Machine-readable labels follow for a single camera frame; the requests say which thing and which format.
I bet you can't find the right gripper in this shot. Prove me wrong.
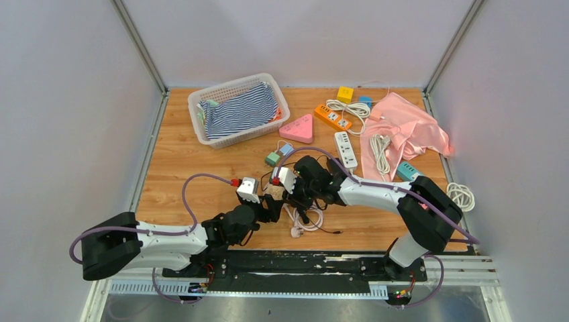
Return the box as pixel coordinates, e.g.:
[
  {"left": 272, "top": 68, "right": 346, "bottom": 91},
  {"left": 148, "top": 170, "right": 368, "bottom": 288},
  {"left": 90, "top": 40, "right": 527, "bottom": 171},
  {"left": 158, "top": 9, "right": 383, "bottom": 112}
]
[{"left": 282, "top": 176, "right": 319, "bottom": 211}]

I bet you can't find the green plug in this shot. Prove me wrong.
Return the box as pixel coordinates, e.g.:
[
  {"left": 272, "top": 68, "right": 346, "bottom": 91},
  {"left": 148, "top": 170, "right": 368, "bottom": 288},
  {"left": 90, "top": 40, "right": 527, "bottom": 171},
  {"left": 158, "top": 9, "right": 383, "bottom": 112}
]
[{"left": 264, "top": 152, "right": 282, "bottom": 168}]

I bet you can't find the blue plug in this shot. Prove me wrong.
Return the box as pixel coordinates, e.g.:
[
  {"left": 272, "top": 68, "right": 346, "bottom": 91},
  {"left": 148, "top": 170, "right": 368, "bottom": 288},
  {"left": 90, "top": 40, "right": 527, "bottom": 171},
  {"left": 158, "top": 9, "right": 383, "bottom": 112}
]
[{"left": 278, "top": 143, "right": 294, "bottom": 158}]

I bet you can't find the white power strip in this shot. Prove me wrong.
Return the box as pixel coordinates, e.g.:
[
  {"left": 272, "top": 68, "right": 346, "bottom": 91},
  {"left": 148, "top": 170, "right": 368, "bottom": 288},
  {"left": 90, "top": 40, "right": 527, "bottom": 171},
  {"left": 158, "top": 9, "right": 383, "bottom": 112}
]
[{"left": 334, "top": 131, "right": 358, "bottom": 173}]

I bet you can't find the beige wooden cube socket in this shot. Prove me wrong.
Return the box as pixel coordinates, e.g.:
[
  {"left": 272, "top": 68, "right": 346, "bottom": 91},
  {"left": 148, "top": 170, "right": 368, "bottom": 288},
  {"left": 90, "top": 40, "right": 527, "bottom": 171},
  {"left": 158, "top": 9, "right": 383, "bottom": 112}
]
[{"left": 264, "top": 184, "right": 286, "bottom": 201}]

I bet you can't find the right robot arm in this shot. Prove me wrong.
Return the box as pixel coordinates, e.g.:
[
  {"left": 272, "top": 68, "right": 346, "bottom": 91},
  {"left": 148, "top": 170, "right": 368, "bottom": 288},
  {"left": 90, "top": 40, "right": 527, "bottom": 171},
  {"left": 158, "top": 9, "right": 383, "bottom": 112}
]
[{"left": 287, "top": 156, "right": 464, "bottom": 280}]

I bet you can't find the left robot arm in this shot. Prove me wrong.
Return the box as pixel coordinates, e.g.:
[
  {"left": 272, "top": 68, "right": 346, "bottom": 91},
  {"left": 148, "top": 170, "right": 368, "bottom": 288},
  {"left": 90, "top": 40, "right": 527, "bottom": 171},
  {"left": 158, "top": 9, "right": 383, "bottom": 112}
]
[{"left": 74, "top": 195, "right": 285, "bottom": 281}]

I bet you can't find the yellow cube socket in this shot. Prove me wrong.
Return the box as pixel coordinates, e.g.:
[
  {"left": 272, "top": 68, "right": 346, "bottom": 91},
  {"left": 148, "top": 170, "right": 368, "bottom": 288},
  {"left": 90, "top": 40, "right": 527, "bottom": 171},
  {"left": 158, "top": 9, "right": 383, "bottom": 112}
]
[{"left": 336, "top": 87, "right": 354, "bottom": 104}]

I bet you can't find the small blue cube socket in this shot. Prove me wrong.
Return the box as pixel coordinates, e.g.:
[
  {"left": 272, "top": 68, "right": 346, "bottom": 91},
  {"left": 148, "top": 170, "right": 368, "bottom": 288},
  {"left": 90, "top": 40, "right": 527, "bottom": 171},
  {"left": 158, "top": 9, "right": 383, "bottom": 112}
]
[{"left": 358, "top": 96, "right": 373, "bottom": 109}]

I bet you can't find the pink triangular power strip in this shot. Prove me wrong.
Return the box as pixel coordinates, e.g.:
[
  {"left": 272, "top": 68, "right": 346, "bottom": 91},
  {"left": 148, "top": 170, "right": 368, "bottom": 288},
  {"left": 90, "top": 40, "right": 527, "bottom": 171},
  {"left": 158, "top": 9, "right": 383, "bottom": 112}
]
[{"left": 278, "top": 113, "right": 314, "bottom": 144}]

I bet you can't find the orange power strip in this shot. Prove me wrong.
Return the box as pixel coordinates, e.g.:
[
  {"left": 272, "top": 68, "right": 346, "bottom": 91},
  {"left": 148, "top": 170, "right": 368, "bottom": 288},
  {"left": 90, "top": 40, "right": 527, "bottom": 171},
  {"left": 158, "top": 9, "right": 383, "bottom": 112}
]
[{"left": 314, "top": 105, "right": 352, "bottom": 131}]

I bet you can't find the blue white striped cloth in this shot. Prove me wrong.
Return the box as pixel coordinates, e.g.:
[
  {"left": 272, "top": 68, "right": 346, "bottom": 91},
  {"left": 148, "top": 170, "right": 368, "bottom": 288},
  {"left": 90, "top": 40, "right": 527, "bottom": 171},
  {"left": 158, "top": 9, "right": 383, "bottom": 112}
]
[{"left": 197, "top": 82, "right": 279, "bottom": 140}]

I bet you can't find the white plastic basket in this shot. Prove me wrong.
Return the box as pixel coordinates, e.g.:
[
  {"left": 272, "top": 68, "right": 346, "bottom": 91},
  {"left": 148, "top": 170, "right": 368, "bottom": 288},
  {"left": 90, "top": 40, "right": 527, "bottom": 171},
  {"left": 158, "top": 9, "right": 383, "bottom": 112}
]
[{"left": 187, "top": 73, "right": 291, "bottom": 149}]

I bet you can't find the teal power strip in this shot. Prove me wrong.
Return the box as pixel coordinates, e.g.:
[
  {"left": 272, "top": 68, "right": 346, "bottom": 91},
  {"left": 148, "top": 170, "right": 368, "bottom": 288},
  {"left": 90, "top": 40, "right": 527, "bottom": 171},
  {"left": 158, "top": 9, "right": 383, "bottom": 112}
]
[{"left": 396, "top": 161, "right": 423, "bottom": 181}]

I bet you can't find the pink cloth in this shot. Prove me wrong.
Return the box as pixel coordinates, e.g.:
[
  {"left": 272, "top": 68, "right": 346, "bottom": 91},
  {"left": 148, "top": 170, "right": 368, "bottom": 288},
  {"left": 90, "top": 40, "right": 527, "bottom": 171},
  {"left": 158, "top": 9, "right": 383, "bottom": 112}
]
[{"left": 360, "top": 93, "right": 455, "bottom": 182}]

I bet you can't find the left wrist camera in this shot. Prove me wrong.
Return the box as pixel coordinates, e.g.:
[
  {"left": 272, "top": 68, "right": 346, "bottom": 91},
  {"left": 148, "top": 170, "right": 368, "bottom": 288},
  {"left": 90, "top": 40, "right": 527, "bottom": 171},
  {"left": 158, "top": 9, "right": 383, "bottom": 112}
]
[{"left": 236, "top": 177, "right": 260, "bottom": 203}]

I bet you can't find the white coiled cable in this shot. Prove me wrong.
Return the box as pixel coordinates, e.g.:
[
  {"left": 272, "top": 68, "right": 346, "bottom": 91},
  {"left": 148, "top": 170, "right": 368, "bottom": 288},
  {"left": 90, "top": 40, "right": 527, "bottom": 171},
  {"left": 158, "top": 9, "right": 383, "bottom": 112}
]
[{"left": 284, "top": 204, "right": 325, "bottom": 239}]

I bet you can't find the thin black cable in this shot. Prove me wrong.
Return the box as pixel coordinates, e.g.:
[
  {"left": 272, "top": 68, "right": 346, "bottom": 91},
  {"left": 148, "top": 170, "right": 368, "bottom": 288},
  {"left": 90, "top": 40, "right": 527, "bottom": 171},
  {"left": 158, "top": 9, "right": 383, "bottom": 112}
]
[{"left": 262, "top": 168, "right": 343, "bottom": 235}]

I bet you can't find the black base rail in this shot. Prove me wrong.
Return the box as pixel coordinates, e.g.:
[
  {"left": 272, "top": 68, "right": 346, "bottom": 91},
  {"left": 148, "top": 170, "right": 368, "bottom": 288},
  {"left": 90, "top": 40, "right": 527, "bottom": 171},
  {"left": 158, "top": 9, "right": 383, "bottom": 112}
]
[{"left": 160, "top": 250, "right": 427, "bottom": 294}]

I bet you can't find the white cable coil on cloth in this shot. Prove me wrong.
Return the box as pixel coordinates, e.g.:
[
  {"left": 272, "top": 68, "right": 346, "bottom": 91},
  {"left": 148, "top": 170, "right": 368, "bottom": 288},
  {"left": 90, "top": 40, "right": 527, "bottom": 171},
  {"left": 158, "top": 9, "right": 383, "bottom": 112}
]
[{"left": 368, "top": 133, "right": 392, "bottom": 176}]

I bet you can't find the white cable bundle by orange strip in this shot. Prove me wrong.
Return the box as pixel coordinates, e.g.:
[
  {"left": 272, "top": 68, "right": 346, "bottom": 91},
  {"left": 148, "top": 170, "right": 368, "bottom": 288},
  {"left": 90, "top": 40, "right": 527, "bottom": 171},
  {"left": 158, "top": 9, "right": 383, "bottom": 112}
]
[{"left": 325, "top": 98, "right": 372, "bottom": 137}]

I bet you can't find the white coiled cable right edge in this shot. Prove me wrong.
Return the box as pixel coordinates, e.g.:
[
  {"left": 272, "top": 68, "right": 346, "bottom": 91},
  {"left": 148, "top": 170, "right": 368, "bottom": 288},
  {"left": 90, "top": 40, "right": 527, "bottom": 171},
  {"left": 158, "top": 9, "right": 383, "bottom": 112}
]
[{"left": 446, "top": 182, "right": 476, "bottom": 213}]

